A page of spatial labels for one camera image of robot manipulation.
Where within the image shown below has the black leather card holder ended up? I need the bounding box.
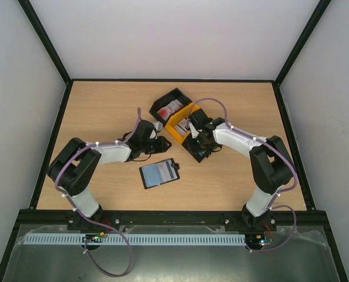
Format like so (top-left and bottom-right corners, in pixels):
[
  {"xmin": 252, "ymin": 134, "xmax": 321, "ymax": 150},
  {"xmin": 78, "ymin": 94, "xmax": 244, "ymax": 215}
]
[{"xmin": 139, "ymin": 158, "xmax": 180, "ymax": 189}]

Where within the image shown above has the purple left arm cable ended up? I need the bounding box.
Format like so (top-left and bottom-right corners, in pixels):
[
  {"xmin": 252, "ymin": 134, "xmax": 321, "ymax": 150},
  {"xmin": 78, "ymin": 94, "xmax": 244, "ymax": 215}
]
[{"xmin": 53, "ymin": 107, "xmax": 143, "ymax": 277}]

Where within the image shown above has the black aluminium frame rail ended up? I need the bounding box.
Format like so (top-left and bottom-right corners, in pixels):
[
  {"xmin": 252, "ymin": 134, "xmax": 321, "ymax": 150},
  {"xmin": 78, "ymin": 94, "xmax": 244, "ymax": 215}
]
[{"xmin": 15, "ymin": 209, "xmax": 330, "ymax": 233}]

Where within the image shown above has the yellow plastic bin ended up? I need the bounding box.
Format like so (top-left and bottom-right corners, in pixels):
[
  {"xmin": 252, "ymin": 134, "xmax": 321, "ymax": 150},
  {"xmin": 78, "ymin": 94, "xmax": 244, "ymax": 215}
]
[{"xmin": 159, "ymin": 102, "xmax": 200, "ymax": 144}]

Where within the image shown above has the white slotted cable duct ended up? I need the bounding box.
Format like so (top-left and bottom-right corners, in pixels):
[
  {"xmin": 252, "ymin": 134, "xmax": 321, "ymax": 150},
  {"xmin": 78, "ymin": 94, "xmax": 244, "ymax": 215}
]
[{"xmin": 23, "ymin": 233, "xmax": 246, "ymax": 246}]

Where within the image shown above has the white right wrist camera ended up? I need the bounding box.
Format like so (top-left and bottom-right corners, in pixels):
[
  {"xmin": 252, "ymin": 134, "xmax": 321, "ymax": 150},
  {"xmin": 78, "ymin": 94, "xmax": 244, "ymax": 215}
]
[{"xmin": 188, "ymin": 122, "xmax": 199, "ymax": 139}]

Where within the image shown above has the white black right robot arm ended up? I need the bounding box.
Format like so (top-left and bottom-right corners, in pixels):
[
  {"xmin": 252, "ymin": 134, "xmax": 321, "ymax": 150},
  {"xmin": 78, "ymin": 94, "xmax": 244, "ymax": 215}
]
[{"xmin": 187, "ymin": 109, "xmax": 296, "ymax": 230}]

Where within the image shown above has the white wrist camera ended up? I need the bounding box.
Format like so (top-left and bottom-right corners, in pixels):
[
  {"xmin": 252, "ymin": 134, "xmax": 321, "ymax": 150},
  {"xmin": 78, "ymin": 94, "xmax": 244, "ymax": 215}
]
[
  {"xmin": 188, "ymin": 122, "xmax": 199, "ymax": 139},
  {"xmin": 153, "ymin": 122, "xmax": 163, "ymax": 133}
]

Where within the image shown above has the black bin with red cards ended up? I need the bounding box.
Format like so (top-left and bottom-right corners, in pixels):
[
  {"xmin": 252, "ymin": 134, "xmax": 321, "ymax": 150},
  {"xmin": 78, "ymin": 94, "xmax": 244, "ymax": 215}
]
[{"xmin": 149, "ymin": 88, "xmax": 193, "ymax": 125}]

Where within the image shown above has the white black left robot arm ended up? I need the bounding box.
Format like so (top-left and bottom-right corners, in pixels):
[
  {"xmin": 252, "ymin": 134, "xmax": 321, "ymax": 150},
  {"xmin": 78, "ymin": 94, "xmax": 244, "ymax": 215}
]
[{"xmin": 47, "ymin": 119, "xmax": 172, "ymax": 226}]

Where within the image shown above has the red white card stack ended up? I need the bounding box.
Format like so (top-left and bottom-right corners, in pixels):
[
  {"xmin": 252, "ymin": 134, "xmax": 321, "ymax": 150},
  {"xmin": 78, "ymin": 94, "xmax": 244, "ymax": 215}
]
[{"xmin": 157, "ymin": 99, "xmax": 183, "ymax": 120}]

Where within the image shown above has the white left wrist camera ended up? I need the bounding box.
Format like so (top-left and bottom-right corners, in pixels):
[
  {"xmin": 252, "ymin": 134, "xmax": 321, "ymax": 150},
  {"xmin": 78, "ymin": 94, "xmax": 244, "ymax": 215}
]
[{"xmin": 153, "ymin": 122, "xmax": 163, "ymax": 133}]

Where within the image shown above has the black bin with teal cards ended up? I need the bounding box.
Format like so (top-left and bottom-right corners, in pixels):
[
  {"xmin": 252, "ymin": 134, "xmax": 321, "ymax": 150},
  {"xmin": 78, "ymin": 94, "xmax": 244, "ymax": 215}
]
[{"xmin": 182, "ymin": 111, "xmax": 222, "ymax": 163}]

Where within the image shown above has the white floral card stack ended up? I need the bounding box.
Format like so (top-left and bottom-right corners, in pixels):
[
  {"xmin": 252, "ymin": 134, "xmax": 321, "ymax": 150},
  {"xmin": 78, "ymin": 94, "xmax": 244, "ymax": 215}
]
[{"xmin": 174, "ymin": 118, "xmax": 189, "ymax": 135}]

